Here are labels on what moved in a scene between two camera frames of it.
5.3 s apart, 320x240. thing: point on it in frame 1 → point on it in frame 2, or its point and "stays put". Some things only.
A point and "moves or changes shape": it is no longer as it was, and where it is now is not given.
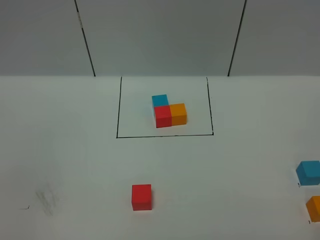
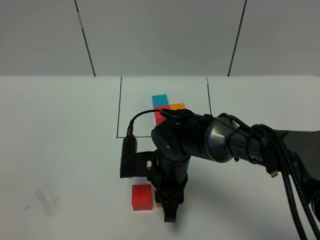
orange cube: (313, 205) moves or changes shape
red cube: (141, 197) stays put
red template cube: (163, 116) stays put
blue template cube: (160, 100) stays put
